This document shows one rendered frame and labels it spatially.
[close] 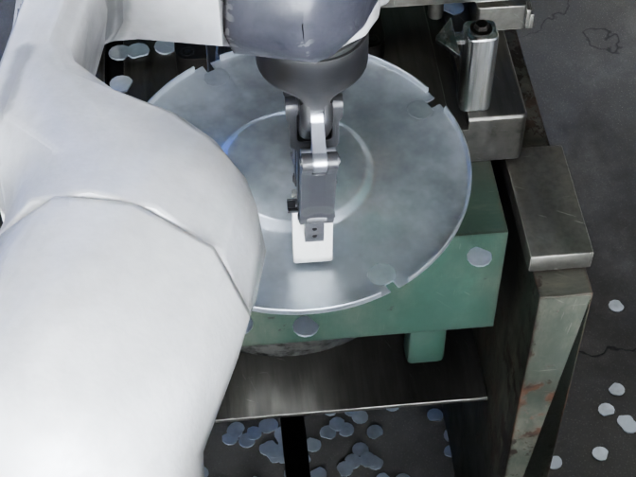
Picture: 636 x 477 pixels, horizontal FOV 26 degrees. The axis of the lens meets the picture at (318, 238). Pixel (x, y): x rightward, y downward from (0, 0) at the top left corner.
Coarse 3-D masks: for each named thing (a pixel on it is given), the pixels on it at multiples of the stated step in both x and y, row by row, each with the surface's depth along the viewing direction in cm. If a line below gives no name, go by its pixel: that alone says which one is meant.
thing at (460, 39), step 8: (448, 24) 124; (440, 32) 124; (448, 32) 124; (456, 32) 124; (440, 40) 123; (448, 40) 123; (456, 40) 123; (464, 40) 123; (448, 48) 123; (456, 48) 122; (456, 56) 122
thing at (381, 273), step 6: (378, 264) 107; (384, 264) 107; (372, 270) 107; (378, 270) 107; (384, 270) 107; (390, 270) 107; (372, 276) 107; (378, 276) 107; (384, 276) 107; (390, 276) 107; (396, 276) 107; (372, 282) 106; (378, 282) 106; (384, 282) 106; (390, 282) 107
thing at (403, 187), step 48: (192, 96) 118; (240, 96) 118; (384, 96) 119; (432, 96) 119; (240, 144) 114; (288, 144) 114; (384, 144) 115; (432, 144) 115; (288, 192) 111; (336, 192) 111; (384, 192) 112; (432, 192) 112; (288, 240) 109; (336, 240) 109; (384, 240) 109; (432, 240) 109; (288, 288) 106; (336, 288) 106; (384, 288) 106
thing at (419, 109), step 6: (414, 102) 118; (420, 102) 118; (426, 102) 118; (408, 108) 118; (414, 108) 118; (420, 108) 118; (426, 108) 118; (414, 114) 117; (420, 114) 117; (426, 114) 117; (432, 114) 117
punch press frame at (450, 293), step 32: (480, 192) 130; (480, 224) 128; (448, 256) 129; (416, 288) 132; (448, 288) 133; (480, 288) 133; (256, 320) 134; (288, 320) 134; (320, 320) 135; (352, 320) 135; (384, 320) 136; (416, 320) 136; (448, 320) 137; (480, 320) 137; (416, 352) 141
